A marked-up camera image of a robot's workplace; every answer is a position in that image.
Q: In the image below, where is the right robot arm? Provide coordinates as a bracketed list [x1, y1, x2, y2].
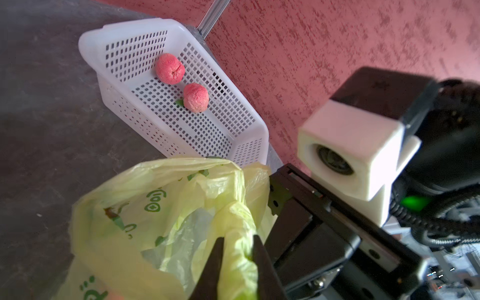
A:
[261, 67, 480, 300]

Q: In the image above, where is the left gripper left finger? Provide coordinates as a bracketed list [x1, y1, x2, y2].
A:
[189, 237, 225, 300]

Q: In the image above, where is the peach in basket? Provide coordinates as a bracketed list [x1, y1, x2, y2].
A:
[183, 83, 210, 113]
[155, 53, 186, 85]

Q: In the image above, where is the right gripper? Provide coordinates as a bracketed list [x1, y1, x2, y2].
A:
[265, 164, 430, 300]

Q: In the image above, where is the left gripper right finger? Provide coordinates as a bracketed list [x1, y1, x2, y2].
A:
[252, 235, 287, 300]

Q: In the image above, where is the white plastic basket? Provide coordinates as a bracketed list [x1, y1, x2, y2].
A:
[78, 18, 269, 167]

